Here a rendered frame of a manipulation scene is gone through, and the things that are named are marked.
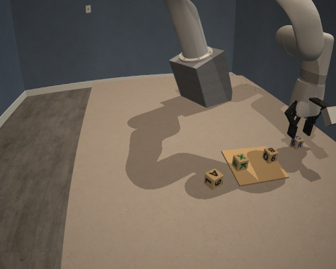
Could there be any tan flat mat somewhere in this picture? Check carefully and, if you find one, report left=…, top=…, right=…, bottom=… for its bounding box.
left=221, top=146, right=289, bottom=187

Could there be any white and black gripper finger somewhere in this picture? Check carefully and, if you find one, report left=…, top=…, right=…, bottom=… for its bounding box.
left=285, top=100, right=301, bottom=139
left=303, top=111, right=321, bottom=136

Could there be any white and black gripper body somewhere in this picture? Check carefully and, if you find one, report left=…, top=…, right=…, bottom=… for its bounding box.
left=289, top=78, right=325, bottom=118

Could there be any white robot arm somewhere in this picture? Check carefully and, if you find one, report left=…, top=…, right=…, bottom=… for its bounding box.
left=163, top=0, right=336, bottom=127

